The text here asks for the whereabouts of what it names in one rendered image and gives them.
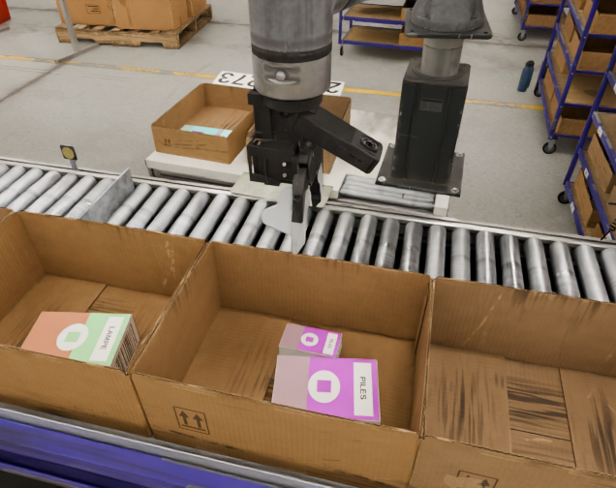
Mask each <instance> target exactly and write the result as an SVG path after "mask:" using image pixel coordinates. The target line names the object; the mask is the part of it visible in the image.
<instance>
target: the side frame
mask: <svg viewBox="0 0 616 488"><path fill-rule="evenodd" d="M0 471H4V472H8V473H15V474H18V475H22V476H26V477H30V478H33V479H37V480H41V481H44V482H47V483H51V484H55V485H59V486H62V487H66V488H286V487H282V486H278V485H274V484H270V483H266V482H262V481H258V480H255V479H251V478H246V477H242V476H238V475H234V474H230V473H223V472H219V471H215V470H211V469H208V468H203V467H199V466H195V465H191V464H187V463H183V462H179V461H175V460H171V459H168V458H164V457H159V456H155V455H151V454H147V453H143V452H139V451H135V450H132V449H128V448H124V447H120V446H115V445H111V444H107V443H103V442H96V441H92V440H88V439H85V438H81V437H77V436H73V435H68V434H64V433H60V432H56V431H52V430H48V429H45V428H41V427H37V426H33V425H29V424H24V423H20V422H16V421H12V420H9V419H5V418H1V417H0Z"/></svg>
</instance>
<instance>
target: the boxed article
mask: <svg viewBox="0 0 616 488"><path fill-rule="evenodd" d="M341 347H342V333H337V332H332V331H327V330H322V329H318V328H313V327H308V326H302V325H297V324H292V323H288V324H287V326H286V329H285V331H284V334H283V337H282V339H281V342H280V345H279V355H294V356H315V357H335V358H339V355H340V352H341Z"/></svg>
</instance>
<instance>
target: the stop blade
mask: <svg viewBox="0 0 616 488"><path fill-rule="evenodd" d="M134 189H135V186H134V183H133V179H132V175H131V172H130V168H126V169H125V170H124V171H123V172H122V173H121V174H120V175H119V176H118V177H117V179H116V180H115V181H114V182H113V183H112V184H111V185H110V186H109V187H108V188H107V189H106V190H105V191H104V192H103V193H102V194H101V195H100V196H99V197H98V198H97V199H96V200H95V201H94V202H93V203H92V204H91V205H90V206H89V207H88V208H87V209H86V210H85V211H84V212H83V213H82V214H81V215H80V216H79V217H78V219H82V220H89V221H95V222H102V223H104V222H105V221H106V220H107V219H108V218H109V217H110V216H111V215H112V214H113V212H114V211H115V210H116V209H117V208H118V207H119V206H120V205H121V204H122V202H123V201H124V200H125V199H126V198H127V197H128V196H129V195H130V194H131V193H132V191H133V190H134Z"/></svg>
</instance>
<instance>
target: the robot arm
mask: <svg viewBox="0 0 616 488"><path fill-rule="evenodd" d="M364 1H369V0H248V9H249V22H250V35H251V46H252V63H253V76H254V88H253V90H252V91H251V90H250V91H249V92H248V94H247V98H248V105H252V106H253V109H254V121H255V131H254V132H253V133H252V135H251V140H250V141H249V143H248V144H247V155H248V166H249V176H250V181H253V182H260V183H264V185H270V186H277V187H279V186H280V184H281V183H286V184H293V185H292V186H286V187H284V188H282V190H281V191H280V194H279V201H278V203H277V204H276V205H273V206H270V207H268V208H265V209H264V210H263V211H262V222H263V223H264V224H265V225H267V226H269V227H272V228H274V229H278V230H280V231H281V232H284V233H286V234H288V235H289V236H290V237H291V238H292V251H293V254H297V253H298V252H299V250H300V249H301V248H302V246H303V245H304V243H305V235H306V227H307V212H308V207H309V198H310V196H309V193H308V191H307V190H308V189H309V190H310V192H311V201H312V206H314V207H316V206H317V205H318V204H319V203H320V202H321V201H322V195H323V149H324V150H326V151H328V152H330V153H331V154H333V155H335V156H336V157H338V158H340V159H341V160H343V161H345V162H347V163H348V164H350V165H352V166H353V167H355V168H357V169H359V170H361V171H363V172H364V173H366V174H369V173H371V172H372V171H373V169H374V168H375V167H376V165H377V164H378V163H379V161H380V159H381V156H382V152H383V145H382V144H381V143H380V142H379V141H377V140H375V139H374V138H372V137H370V136H368V135H366V134H365V133H363V132H362V131H361V130H359V129H357V128H356V127H354V126H352V125H351V124H349V123H347V122H346V121H344V120H342V119H341V118H339V117H337V116H336V115H334V114H332V113H331V112H329V111H327V110H326V109H324V108H322V107H320V104H321V103H322V101H323V93H324V92H326V91H327V90H328V89H329V87H330V85H331V51H332V20H333V15H335V14H337V13H340V12H342V11H344V10H346V9H348V8H350V7H352V6H355V5H357V4H359V3H361V2H364ZM483 20H484V8H483V2H482V0H416V3H415V5H414V7H413V10H412V16H411V22H412V23H413V24H414V25H416V26H418V27H420V28H423V29H427V30H432V31H438V32H464V31H470V30H474V29H477V28H479V27H480V26H481V25H482V24H483ZM256 138H261V139H262V140H257V139H256ZM255 139H256V140H255ZM254 140H255V142H254ZM251 156H253V166H254V173H253V171H252V159H251Z"/></svg>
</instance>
